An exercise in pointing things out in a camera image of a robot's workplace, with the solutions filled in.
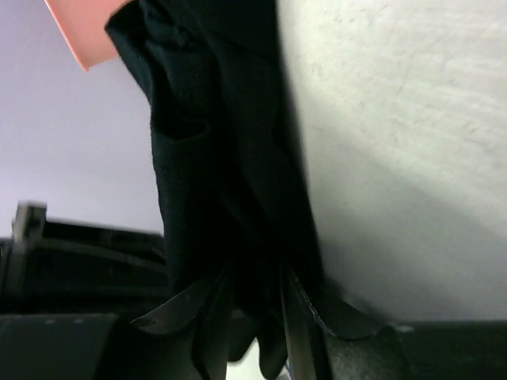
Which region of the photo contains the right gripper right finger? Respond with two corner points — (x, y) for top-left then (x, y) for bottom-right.
(280, 268), (506, 379)

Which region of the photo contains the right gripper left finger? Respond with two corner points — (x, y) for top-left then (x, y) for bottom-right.
(1, 272), (230, 379)

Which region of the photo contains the black underwear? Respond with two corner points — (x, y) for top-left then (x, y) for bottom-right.
(104, 0), (337, 379)

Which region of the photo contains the pink divided organizer tray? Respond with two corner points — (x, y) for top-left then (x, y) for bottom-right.
(45, 0), (128, 71)

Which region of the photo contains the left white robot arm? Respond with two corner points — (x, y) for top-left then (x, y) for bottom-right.
(1, 202), (170, 314)

